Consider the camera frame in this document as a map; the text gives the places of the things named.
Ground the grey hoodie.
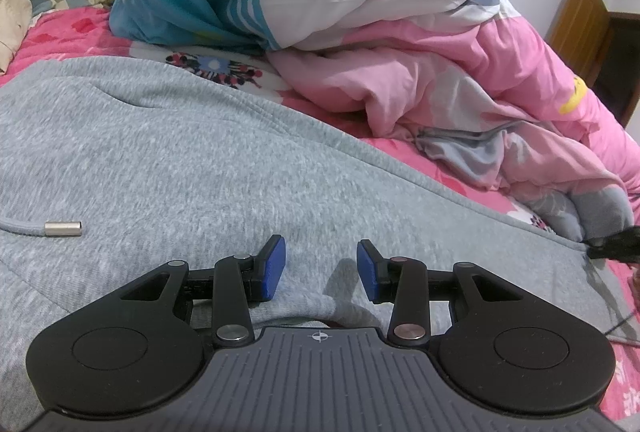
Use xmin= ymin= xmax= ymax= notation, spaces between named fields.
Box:
xmin=0 ymin=58 xmax=640 ymax=432

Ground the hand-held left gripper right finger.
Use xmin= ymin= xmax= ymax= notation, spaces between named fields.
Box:
xmin=356 ymin=239 xmax=526 ymax=347

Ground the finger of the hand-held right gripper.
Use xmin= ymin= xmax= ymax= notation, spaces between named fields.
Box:
xmin=582 ymin=227 xmax=640 ymax=263

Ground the wooden door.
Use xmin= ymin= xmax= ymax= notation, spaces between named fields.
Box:
xmin=547 ymin=0 xmax=640 ymax=128

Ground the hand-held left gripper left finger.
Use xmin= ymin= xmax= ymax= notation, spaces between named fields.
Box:
xmin=120 ymin=234 xmax=287 ymax=347

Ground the pink floral bed sheet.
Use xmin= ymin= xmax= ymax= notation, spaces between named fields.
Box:
xmin=0 ymin=7 xmax=640 ymax=432

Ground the pink floral duvet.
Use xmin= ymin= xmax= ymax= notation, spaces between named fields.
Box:
xmin=109 ymin=0 xmax=640 ymax=258

